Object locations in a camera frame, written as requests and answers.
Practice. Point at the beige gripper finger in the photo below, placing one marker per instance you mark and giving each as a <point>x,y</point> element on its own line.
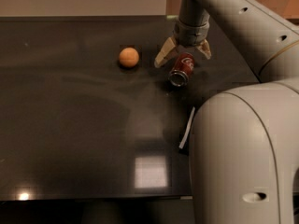
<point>204,48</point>
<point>167,52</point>

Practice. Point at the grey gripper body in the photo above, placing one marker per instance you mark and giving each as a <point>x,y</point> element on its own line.
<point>191,34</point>

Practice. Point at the red coke can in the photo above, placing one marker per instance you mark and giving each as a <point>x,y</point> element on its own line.
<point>182,70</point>

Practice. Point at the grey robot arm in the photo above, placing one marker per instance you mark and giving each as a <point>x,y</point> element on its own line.
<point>244,143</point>

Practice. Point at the orange fruit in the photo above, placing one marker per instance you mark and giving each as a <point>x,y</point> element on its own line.
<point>129,57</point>

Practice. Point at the blue potato chip bag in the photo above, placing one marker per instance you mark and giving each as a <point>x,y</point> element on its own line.
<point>187,130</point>

